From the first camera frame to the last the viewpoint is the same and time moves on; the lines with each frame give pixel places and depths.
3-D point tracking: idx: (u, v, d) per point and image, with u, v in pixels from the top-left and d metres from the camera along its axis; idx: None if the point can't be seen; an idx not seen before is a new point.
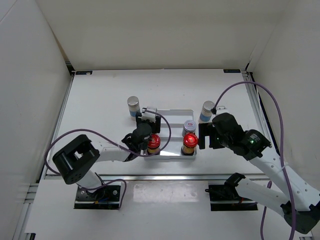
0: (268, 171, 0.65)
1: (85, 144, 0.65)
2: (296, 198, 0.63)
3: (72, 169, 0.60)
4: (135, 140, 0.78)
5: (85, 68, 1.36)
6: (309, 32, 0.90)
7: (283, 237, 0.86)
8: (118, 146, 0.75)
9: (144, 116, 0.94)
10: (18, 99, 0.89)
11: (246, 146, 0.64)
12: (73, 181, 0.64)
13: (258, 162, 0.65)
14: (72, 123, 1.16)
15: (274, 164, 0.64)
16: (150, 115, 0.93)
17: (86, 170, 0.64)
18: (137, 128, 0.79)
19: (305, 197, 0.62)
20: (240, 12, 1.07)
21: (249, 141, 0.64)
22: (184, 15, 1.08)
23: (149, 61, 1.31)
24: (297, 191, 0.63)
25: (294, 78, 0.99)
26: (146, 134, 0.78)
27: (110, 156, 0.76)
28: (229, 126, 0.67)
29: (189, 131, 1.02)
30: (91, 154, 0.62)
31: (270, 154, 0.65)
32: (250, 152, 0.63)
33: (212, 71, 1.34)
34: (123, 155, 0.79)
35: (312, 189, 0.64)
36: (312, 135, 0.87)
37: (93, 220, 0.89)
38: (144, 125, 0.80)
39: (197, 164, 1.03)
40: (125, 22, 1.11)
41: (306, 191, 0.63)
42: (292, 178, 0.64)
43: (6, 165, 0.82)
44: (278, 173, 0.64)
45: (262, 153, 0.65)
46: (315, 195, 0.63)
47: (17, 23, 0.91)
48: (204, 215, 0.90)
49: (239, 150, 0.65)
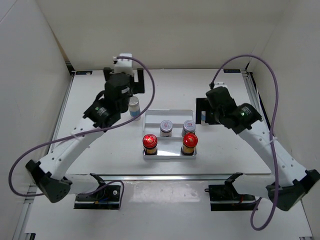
0: (256, 144, 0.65)
1: (37, 170, 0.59)
2: (281, 172, 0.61)
3: (49, 198, 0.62)
4: (111, 94, 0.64)
5: (85, 68, 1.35)
6: (308, 32, 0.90)
7: (283, 237, 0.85)
8: (77, 137, 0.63)
9: (117, 66, 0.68)
10: (18, 99, 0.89)
11: (236, 119, 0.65)
12: (66, 193, 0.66)
13: (247, 135, 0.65)
14: (72, 123, 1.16)
15: (262, 138, 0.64)
16: (125, 63, 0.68)
17: (61, 186, 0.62)
18: (112, 80, 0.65)
19: (290, 172, 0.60)
20: (240, 11, 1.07)
21: (241, 113, 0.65)
22: (183, 15, 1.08)
23: (150, 61, 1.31)
24: (282, 165, 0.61)
25: (294, 77, 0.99)
26: (123, 86, 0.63)
27: (75, 153, 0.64)
28: (222, 98, 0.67)
29: (189, 131, 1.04)
30: (45, 184, 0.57)
31: (260, 127, 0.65)
32: (241, 126, 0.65)
33: (212, 71, 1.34)
34: (95, 134, 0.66)
35: (299, 165, 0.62)
36: (312, 135, 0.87)
37: (92, 220, 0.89)
38: (119, 77, 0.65)
39: (197, 164, 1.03)
40: (125, 21, 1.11)
41: (292, 167, 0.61)
42: (280, 153, 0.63)
43: (5, 165, 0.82)
44: (265, 146, 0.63)
45: (251, 126, 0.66)
46: (301, 172, 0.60)
47: (17, 23, 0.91)
48: (204, 215, 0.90)
49: (228, 123, 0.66)
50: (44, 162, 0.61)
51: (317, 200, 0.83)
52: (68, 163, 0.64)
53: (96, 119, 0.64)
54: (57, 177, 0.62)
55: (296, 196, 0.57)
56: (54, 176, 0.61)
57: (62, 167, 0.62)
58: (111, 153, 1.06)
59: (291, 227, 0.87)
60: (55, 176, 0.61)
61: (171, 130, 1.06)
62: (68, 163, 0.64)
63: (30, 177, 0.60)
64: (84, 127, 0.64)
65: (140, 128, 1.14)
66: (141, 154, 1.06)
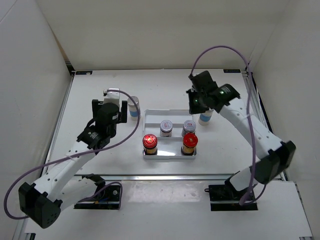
0: (235, 120, 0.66)
1: (32, 191, 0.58)
2: (257, 144, 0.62)
3: (40, 221, 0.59)
4: (102, 120, 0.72)
5: (85, 68, 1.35)
6: (308, 32, 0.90)
7: (283, 237, 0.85)
8: (72, 158, 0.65)
9: (107, 98, 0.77)
10: (18, 100, 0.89)
11: (216, 97, 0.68)
12: (56, 217, 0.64)
13: (226, 111, 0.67)
14: (72, 123, 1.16)
15: (240, 113, 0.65)
16: (115, 95, 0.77)
17: (53, 209, 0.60)
18: (103, 108, 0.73)
19: (266, 143, 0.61)
20: (240, 11, 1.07)
21: (220, 92, 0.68)
22: (183, 15, 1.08)
23: (149, 61, 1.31)
24: (258, 137, 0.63)
25: (294, 77, 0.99)
26: (114, 113, 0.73)
27: (70, 174, 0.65)
28: (203, 81, 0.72)
29: (189, 131, 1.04)
30: (41, 204, 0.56)
31: (238, 103, 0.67)
32: (221, 103, 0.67)
33: (212, 71, 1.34)
34: (89, 156, 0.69)
35: (275, 137, 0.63)
36: (312, 135, 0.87)
37: (92, 220, 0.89)
38: (111, 106, 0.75)
39: (197, 164, 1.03)
40: (125, 21, 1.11)
41: (268, 138, 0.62)
42: (256, 126, 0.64)
43: (5, 165, 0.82)
44: (242, 120, 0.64)
45: (230, 102, 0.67)
46: (277, 142, 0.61)
47: (18, 23, 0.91)
48: (204, 215, 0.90)
49: (209, 102, 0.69)
50: (39, 184, 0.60)
51: (317, 200, 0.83)
52: (64, 183, 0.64)
53: (90, 141, 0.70)
54: (52, 198, 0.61)
55: (271, 164, 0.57)
56: (49, 196, 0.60)
57: (57, 188, 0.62)
58: (111, 153, 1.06)
59: (291, 226, 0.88)
60: (50, 197, 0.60)
61: (170, 130, 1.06)
62: (63, 184, 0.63)
63: (22, 200, 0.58)
64: (79, 149, 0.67)
65: (140, 128, 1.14)
66: (141, 154, 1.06)
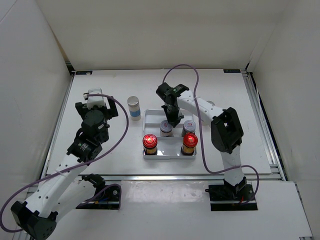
0: (187, 106, 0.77)
1: (25, 209, 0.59)
2: (205, 116, 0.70)
3: (35, 237, 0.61)
4: (89, 132, 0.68)
5: (85, 68, 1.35)
6: (308, 32, 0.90)
7: (282, 237, 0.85)
8: (61, 173, 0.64)
9: (89, 103, 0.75)
10: (19, 99, 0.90)
11: (171, 95, 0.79)
12: (52, 229, 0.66)
13: (179, 102, 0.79)
14: (71, 123, 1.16)
15: (189, 99, 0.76)
16: (97, 98, 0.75)
17: (47, 224, 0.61)
18: (86, 119, 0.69)
19: (210, 113, 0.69)
20: (239, 11, 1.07)
21: (173, 90, 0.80)
22: (183, 14, 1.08)
23: (149, 61, 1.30)
24: (204, 111, 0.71)
25: (294, 77, 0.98)
26: (99, 122, 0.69)
27: (62, 190, 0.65)
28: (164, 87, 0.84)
29: (189, 131, 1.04)
30: (33, 222, 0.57)
31: (186, 93, 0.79)
32: (174, 96, 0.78)
33: (212, 71, 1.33)
34: (80, 170, 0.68)
35: (218, 108, 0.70)
36: (312, 135, 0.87)
37: (92, 220, 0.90)
38: (94, 114, 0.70)
39: (197, 164, 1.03)
40: (125, 21, 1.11)
41: (212, 109, 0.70)
42: (202, 104, 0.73)
43: (5, 165, 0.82)
44: (191, 103, 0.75)
45: (181, 94, 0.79)
46: (220, 110, 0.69)
47: (17, 23, 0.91)
48: (204, 215, 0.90)
49: (167, 100, 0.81)
50: (30, 202, 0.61)
51: (317, 200, 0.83)
52: (56, 199, 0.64)
53: (81, 154, 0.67)
54: (45, 214, 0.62)
55: (215, 126, 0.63)
56: (42, 213, 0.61)
57: (49, 204, 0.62)
58: (111, 153, 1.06)
59: (291, 226, 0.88)
60: (42, 214, 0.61)
61: (170, 130, 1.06)
62: (56, 199, 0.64)
63: (17, 217, 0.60)
64: (69, 163, 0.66)
65: (140, 128, 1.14)
66: (141, 154, 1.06)
